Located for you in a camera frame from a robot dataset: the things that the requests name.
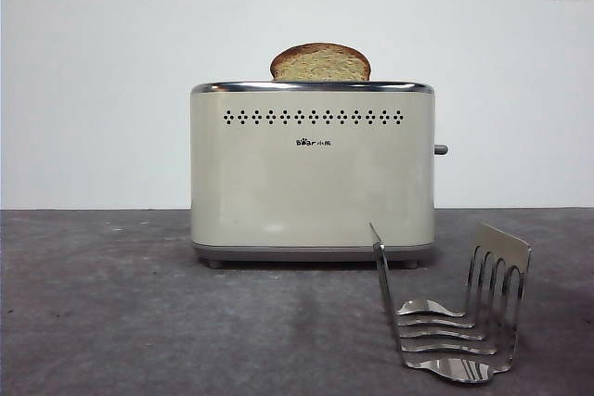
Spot brown crusted bread slice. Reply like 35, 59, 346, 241
269, 43, 373, 83

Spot cream two-slot toaster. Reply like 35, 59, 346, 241
189, 81, 438, 270

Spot shiny steel toast rack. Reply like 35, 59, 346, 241
368, 222, 533, 386

